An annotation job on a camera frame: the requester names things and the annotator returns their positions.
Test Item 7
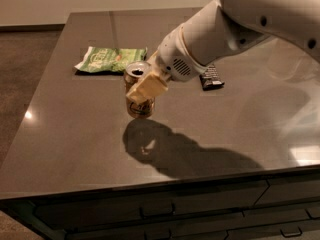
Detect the green jalapeno chip bag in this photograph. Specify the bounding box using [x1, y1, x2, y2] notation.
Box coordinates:
[75, 46, 147, 73]

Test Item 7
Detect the black snack bar wrapper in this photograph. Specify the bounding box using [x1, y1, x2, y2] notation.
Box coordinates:
[199, 65, 225, 91]

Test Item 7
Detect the dark drawer cabinet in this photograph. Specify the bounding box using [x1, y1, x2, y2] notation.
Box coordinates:
[1, 170, 320, 240]

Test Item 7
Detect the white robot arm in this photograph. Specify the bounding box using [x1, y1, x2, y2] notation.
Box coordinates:
[126, 0, 320, 104]

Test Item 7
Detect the orange soda can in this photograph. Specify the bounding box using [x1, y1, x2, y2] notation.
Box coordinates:
[124, 61, 155, 118]

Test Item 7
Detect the black drawer handle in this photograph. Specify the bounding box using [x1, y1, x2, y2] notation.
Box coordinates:
[139, 202, 176, 219]
[280, 226, 302, 238]

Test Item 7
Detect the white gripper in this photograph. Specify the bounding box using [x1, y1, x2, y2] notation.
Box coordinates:
[125, 25, 207, 104]

